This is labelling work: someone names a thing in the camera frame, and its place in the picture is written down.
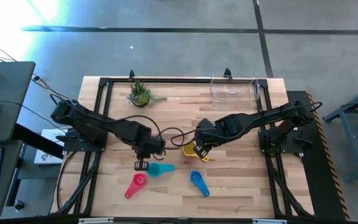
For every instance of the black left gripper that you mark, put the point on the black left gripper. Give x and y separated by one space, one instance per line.
149 147

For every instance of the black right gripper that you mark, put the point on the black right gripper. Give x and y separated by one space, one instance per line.
208 133

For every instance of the yellow measuring cup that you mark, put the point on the yellow measuring cup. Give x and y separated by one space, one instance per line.
189 151

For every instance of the red measuring cup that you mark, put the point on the red measuring cup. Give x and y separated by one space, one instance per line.
139 180

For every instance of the teal measuring cup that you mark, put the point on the teal measuring cup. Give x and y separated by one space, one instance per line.
155 170

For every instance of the blue measuring cup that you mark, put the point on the blue measuring cup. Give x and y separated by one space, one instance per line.
196 177

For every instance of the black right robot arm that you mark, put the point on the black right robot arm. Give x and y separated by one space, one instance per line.
253 119

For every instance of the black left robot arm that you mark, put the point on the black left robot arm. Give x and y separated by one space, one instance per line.
104 124

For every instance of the clear plastic basket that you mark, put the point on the clear plastic basket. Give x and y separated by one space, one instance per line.
228 99

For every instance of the potted succulent plant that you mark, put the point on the potted succulent plant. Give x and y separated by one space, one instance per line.
140 96

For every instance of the white booklet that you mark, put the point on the white booklet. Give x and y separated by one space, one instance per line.
47 158

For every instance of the black desk support beam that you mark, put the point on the black desk support beam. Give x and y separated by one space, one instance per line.
36 141

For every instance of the black hazard-striped floor mat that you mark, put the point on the black hazard-striped floor mat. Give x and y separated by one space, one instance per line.
315 174

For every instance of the black caster wheel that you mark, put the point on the black caster wheel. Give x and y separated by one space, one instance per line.
19 205

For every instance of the blue-grey metal stand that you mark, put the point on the blue-grey metal stand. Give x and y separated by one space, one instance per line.
354 161

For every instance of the silver metal bracket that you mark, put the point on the silver metal bracket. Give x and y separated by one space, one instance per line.
269 221
96 220

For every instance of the black frame clamp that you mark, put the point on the black frame clamp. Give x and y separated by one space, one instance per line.
131 74
227 72

